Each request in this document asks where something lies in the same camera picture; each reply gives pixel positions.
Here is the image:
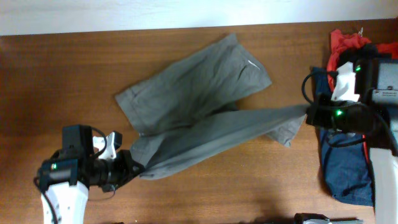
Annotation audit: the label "grey shorts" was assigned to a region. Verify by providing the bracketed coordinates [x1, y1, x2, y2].
[115, 34, 307, 180]

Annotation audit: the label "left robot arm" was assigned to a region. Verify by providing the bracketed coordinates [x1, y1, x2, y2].
[34, 124, 145, 223]

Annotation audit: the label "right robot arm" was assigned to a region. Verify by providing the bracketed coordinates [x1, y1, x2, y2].
[307, 58, 397, 223]

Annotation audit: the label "blue denim garment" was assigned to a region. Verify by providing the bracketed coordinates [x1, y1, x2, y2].
[312, 66, 374, 207]

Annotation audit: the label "black garment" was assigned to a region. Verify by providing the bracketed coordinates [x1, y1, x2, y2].
[337, 44, 392, 68]

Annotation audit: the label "red garment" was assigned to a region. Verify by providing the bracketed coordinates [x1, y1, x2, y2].
[326, 29, 397, 94]

